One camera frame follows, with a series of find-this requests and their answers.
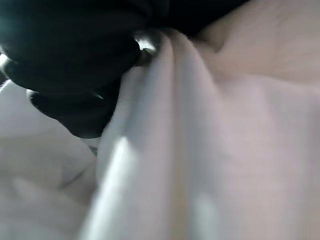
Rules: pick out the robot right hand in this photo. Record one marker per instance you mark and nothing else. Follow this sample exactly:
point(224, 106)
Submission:
point(65, 50)

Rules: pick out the white cloth garment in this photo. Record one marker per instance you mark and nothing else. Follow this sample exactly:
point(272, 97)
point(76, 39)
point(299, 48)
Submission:
point(200, 140)

